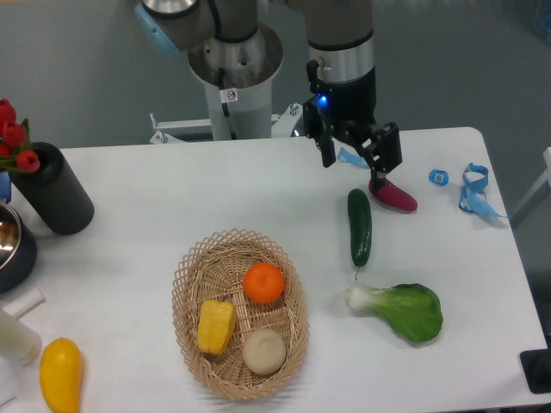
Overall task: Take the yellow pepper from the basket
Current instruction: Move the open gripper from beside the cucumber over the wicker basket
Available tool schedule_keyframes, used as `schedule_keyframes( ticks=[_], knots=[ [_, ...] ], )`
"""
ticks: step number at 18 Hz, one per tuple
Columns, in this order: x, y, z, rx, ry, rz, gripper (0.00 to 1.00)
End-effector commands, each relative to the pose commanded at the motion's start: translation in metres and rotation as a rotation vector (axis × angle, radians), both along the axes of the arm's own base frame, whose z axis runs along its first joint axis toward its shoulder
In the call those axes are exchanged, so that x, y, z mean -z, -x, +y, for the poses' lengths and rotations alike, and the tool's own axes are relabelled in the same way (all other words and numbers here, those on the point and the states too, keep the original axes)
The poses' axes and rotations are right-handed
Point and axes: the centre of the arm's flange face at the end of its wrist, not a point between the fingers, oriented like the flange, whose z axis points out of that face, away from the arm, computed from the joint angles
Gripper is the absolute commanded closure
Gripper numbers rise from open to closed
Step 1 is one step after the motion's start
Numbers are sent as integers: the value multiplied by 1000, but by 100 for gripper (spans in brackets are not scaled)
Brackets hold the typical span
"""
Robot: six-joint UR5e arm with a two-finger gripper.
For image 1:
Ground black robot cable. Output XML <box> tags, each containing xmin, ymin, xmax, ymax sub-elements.
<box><xmin>217</xmin><ymin>67</ymin><xmax>238</xmax><ymax>141</ymax></box>

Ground green cucumber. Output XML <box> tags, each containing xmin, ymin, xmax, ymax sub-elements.
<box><xmin>347</xmin><ymin>188</ymin><xmax>373</xmax><ymax>268</ymax></box>

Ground purple sweet potato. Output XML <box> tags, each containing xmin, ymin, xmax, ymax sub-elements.
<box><xmin>368</xmin><ymin>180</ymin><xmax>418</xmax><ymax>213</ymax></box>

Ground dark metal pot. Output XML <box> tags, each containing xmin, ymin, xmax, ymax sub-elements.
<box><xmin>1</xmin><ymin>201</ymin><xmax>37</xmax><ymax>293</ymax></box>

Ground white plastic bottle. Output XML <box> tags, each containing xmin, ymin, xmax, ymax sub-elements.
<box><xmin>1</xmin><ymin>310</ymin><xmax>42</xmax><ymax>366</ymax></box>

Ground blue tangled ribbon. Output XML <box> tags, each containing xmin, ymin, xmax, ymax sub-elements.
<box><xmin>458</xmin><ymin>163</ymin><xmax>506</xmax><ymax>219</ymax></box>

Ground yellow squash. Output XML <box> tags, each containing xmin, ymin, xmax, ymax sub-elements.
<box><xmin>40</xmin><ymin>337</ymin><xmax>83</xmax><ymax>413</ymax></box>

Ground red tulip flowers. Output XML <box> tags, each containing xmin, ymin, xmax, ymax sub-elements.
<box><xmin>1</xmin><ymin>98</ymin><xmax>40</xmax><ymax>174</ymax></box>

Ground woven wicker basket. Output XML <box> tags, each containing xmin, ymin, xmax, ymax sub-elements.
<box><xmin>172</xmin><ymin>229</ymin><xmax>309</xmax><ymax>400</ymax></box>

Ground black device at edge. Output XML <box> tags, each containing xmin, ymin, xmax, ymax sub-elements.
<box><xmin>520</xmin><ymin>348</ymin><xmax>551</xmax><ymax>394</ymax></box>

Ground white flat block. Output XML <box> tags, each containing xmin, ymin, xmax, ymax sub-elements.
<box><xmin>1</xmin><ymin>288</ymin><xmax>46</xmax><ymax>319</ymax></box>

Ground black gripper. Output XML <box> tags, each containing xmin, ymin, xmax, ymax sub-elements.
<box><xmin>303</xmin><ymin>59</ymin><xmax>402</xmax><ymax>190</ymax></box>

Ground blue curved strap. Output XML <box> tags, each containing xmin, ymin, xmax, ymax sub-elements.
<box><xmin>336</xmin><ymin>146</ymin><xmax>371</xmax><ymax>170</ymax></box>

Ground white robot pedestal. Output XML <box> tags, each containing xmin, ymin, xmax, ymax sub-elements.
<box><xmin>150</xmin><ymin>23</ymin><xmax>302</xmax><ymax>144</ymax></box>

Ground green bok choy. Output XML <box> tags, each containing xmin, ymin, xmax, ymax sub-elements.
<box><xmin>345</xmin><ymin>282</ymin><xmax>443</xmax><ymax>343</ymax></box>

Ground orange fruit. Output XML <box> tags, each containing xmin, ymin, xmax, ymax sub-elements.
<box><xmin>242</xmin><ymin>262</ymin><xmax>285</xmax><ymax>304</ymax></box>

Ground black cylindrical vase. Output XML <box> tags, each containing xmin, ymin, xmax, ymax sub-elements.
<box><xmin>9</xmin><ymin>142</ymin><xmax>95</xmax><ymax>235</ymax></box>

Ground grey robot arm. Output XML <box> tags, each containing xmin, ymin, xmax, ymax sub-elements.
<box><xmin>135</xmin><ymin>1</ymin><xmax>402</xmax><ymax>197</ymax></box>

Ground yellow bell pepper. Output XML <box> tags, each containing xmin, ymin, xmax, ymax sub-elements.
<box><xmin>197</xmin><ymin>295</ymin><xmax>237</xmax><ymax>355</ymax></box>

